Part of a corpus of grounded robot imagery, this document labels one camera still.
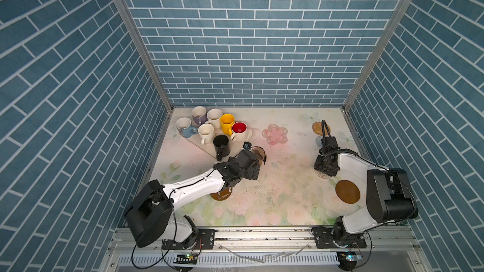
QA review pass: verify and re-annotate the brown paw coaster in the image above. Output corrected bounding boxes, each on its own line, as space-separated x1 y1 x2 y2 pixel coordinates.
252 146 267 165

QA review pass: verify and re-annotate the brown round coaster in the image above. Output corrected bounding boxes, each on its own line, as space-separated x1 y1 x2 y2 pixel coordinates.
210 188 233 201
335 180 361 204

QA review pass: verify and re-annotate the woven rattan coaster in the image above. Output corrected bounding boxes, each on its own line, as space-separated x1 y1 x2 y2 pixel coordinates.
312 120 331 136

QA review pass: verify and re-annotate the pink flower coaster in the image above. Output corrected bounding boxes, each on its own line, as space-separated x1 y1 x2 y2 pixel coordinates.
262 124 288 146

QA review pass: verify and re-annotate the multicolour stitched round coaster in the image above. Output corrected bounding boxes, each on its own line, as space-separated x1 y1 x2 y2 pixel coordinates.
314 170 331 180

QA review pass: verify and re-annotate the blue woven round coaster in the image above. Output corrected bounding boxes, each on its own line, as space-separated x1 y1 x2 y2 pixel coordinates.
316 136 323 149

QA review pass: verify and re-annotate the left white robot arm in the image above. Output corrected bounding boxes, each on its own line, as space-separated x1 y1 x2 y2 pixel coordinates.
124 147 267 249

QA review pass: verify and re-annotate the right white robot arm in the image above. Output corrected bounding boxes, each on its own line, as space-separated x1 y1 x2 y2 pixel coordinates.
314 136 418 237

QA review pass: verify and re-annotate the beige serving tray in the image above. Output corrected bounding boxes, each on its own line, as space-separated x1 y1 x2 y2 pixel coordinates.
187 128 255 158

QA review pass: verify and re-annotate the black mug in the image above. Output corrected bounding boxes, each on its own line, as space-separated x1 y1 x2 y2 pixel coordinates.
213 135 231 161

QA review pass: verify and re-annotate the white mug red inside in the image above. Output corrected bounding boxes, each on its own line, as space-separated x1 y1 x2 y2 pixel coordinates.
230 122 248 142

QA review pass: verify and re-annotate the yellow mug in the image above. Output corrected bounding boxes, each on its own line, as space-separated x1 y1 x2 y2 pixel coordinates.
219 113 235 136

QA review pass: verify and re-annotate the plain white mug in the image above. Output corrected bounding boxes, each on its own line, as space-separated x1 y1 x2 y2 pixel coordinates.
198 123 215 145

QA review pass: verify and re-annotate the white speckled mug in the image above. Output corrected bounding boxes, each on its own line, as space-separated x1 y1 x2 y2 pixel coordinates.
206 108 223 129

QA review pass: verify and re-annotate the purple mug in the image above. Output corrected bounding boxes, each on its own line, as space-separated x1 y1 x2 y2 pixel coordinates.
192 106 208 126

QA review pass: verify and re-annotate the blue mug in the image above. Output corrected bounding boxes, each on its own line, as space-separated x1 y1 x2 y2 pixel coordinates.
175 117 197 139

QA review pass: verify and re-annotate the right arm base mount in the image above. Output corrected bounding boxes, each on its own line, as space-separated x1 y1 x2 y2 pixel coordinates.
311 225 367 249

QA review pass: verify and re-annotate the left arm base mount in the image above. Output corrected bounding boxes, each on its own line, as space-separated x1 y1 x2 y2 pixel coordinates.
162 229 216 250

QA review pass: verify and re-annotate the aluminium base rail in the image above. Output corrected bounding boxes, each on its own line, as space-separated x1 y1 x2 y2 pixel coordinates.
109 225 420 254

